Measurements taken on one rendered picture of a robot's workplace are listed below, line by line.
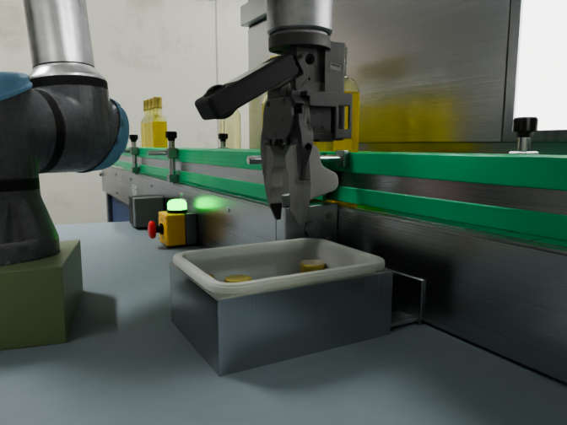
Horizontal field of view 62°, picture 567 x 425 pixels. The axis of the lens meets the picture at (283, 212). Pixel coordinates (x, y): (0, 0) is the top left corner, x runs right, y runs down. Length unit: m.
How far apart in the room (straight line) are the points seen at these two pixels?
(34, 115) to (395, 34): 0.61
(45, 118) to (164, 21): 3.39
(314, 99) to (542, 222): 0.27
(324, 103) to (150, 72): 3.46
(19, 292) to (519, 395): 0.52
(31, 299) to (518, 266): 0.52
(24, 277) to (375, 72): 0.70
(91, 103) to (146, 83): 3.21
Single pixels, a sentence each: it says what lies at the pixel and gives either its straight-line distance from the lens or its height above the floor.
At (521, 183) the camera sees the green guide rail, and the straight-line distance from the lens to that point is 0.55.
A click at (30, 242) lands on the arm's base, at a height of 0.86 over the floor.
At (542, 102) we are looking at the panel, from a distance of 0.74.
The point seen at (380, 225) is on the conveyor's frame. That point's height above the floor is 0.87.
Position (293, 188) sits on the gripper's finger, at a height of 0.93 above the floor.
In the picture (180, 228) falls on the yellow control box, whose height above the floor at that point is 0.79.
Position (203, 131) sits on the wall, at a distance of 3.97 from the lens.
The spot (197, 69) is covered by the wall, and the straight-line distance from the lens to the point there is 4.00.
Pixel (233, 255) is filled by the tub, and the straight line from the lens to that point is 0.64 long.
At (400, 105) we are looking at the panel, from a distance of 0.91.
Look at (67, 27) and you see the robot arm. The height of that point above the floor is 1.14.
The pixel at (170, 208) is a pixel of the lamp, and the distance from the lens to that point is 1.08.
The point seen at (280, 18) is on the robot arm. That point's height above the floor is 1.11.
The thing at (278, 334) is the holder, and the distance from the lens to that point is 0.51.
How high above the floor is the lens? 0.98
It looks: 8 degrees down
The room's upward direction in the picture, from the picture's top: straight up
